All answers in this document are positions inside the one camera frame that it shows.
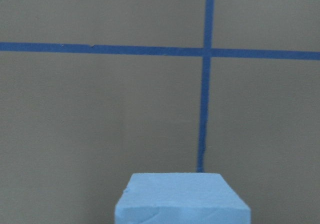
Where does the light blue foam block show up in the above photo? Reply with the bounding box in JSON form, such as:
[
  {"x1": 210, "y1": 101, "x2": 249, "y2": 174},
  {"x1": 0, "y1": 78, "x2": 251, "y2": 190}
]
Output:
[{"x1": 114, "y1": 173, "x2": 251, "y2": 224}]

